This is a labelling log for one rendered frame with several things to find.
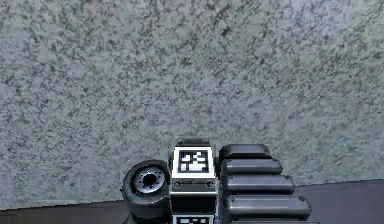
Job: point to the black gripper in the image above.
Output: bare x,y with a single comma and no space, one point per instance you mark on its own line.
146,196

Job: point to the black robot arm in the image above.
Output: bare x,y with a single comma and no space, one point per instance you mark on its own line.
256,183

